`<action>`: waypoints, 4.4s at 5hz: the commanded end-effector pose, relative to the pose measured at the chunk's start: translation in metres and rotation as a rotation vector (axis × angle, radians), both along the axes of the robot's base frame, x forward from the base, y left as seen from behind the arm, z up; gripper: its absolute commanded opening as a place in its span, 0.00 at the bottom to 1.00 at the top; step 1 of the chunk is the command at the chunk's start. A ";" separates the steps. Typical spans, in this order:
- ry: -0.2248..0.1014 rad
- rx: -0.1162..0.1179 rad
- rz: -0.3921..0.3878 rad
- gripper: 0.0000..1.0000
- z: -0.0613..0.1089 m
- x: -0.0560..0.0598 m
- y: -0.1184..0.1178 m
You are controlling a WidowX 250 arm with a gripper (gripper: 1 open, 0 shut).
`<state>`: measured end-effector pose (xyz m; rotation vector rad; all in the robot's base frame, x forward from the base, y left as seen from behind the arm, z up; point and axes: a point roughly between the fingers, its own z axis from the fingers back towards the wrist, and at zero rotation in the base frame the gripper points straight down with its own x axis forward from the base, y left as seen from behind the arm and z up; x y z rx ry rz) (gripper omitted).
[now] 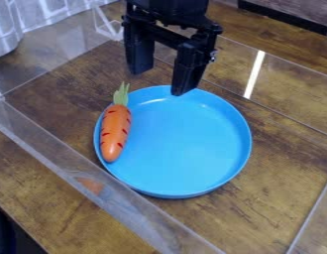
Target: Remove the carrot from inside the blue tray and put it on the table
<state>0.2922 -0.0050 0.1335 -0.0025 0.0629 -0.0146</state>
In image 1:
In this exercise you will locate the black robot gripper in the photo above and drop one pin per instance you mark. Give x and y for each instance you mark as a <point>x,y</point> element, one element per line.
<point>177,24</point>

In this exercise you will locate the orange toy carrot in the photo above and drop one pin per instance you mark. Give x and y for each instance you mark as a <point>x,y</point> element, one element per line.
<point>114,125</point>

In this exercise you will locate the blue round tray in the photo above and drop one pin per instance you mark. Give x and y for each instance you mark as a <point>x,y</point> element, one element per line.
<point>189,143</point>

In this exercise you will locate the white grey checked curtain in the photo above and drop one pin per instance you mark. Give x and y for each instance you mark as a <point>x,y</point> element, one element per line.
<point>22,16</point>

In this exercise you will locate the clear acrylic corner bracket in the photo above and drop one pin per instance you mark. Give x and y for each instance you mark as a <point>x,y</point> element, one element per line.
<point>107,28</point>

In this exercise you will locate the clear acrylic enclosure wall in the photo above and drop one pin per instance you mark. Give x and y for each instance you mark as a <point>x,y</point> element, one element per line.
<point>77,211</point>

